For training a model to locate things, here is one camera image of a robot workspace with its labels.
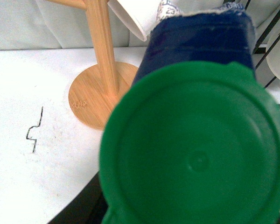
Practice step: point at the blue white milk carton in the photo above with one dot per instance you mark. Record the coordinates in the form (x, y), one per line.
(196, 140)

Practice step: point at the wooden mug tree stand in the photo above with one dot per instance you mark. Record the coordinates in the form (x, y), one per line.
(97, 90)

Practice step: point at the white mug on tree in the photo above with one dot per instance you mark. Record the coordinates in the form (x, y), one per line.
(139, 16)

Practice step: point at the black wire cup rack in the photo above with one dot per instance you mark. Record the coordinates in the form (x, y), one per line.
(265, 15)

